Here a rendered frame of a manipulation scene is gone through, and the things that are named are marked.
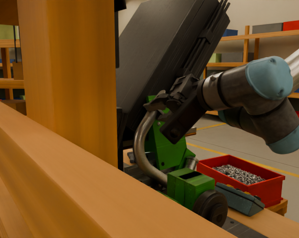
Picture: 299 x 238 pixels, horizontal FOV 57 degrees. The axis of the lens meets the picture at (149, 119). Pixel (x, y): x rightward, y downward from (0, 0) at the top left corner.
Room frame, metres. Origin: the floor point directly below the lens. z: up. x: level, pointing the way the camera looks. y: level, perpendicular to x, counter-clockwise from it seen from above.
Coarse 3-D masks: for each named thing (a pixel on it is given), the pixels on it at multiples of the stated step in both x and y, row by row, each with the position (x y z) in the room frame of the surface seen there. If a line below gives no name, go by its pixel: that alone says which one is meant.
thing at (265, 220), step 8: (128, 160) 1.28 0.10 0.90; (232, 208) 0.82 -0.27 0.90; (264, 208) 0.82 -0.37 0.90; (232, 216) 0.77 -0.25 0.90; (240, 216) 0.77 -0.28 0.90; (248, 216) 0.77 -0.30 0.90; (256, 216) 0.77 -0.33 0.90; (264, 216) 0.77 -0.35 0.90; (272, 216) 0.77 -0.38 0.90; (280, 216) 0.77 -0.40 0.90; (248, 224) 0.73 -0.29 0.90; (256, 224) 0.73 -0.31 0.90; (264, 224) 0.73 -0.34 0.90; (272, 224) 0.73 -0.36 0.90; (280, 224) 0.73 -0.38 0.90; (288, 224) 0.73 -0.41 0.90; (296, 224) 0.73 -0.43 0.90; (264, 232) 0.69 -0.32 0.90; (272, 232) 0.69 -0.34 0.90; (280, 232) 0.69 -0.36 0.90; (288, 232) 0.69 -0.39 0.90; (296, 232) 0.69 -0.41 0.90
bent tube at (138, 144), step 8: (144, 104) 0.74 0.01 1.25; (152, 112) 0.71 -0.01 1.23; (160, 112) 0.72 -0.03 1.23; (144, 120) 0.70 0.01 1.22; (152, 120) 0.71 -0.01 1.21; (144, 128) 0.68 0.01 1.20; (136, 136) 0.67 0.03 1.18; (144, 136) 0.68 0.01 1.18; (136, 144) 0.66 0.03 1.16; (136, 152) 0.66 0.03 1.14; (144, 152) 0.67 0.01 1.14; (136, 160) 0.66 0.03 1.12; (144, 160) 0.66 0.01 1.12; (144, 168) 0.66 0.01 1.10; (152, 168) 0.67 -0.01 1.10; (152, 176) 0.66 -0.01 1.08; (160, 176) 0.67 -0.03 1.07; (160, 184) 0.68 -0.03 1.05
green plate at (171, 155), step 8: (152, 96) 0.77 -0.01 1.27; (152, 128) 0.74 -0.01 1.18; (152, 136) 0.74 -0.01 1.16; (160, 136) 0.75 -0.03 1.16; (184, 136) 0.80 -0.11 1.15; (144, 144) 0.80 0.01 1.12; (152, 144) 0.76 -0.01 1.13; (160, 144) 0.74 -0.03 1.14; (168, 144) 0.76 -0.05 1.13; (176, 144) 0.78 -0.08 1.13; (184, 144) 0.79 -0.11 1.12; (160, 152) 0.73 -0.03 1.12; (168, 152) 0.75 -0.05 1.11; (176, 152) 0.77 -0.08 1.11; (160, 160) 0.73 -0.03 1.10; (168, 160) 0.74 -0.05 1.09; (176, 160) 0.76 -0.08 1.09; (160, 168) 0.72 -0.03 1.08
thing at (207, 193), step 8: (208, 192) 0.41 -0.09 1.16; (216, 192) 0.41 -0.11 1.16; (200, 200) 0.40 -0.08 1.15; (208, 200) 0.39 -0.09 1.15; (216, 200) 0.40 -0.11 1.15; (224, 200) 0.42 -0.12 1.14; (192, 208) 0.40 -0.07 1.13; (200, 208) 0.39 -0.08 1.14; (208, 208) 0.39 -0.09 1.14; (216, 208) 0.39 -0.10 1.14; (224, 208) 0.40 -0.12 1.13; (208, 216) 0.39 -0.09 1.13; (216, 216) 0.39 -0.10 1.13; (224, 216) 0.40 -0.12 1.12; (216, 224) 0.39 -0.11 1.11
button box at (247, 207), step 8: (216, 184) 0.90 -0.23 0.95; (224, 184) 0.88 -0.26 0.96; (224, 192) 0.86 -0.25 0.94; (232, 192) 0.84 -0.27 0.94; (240, 192) 0.82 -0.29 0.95; (232, 200) 0.82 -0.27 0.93; (240, 200) 0.81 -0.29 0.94; (248, 200) 0.79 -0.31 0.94; (256, 200) 0.79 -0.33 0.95; (240, 208) 0.79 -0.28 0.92; (248, 208) 0.78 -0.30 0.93; (256, 208) 0.79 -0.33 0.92
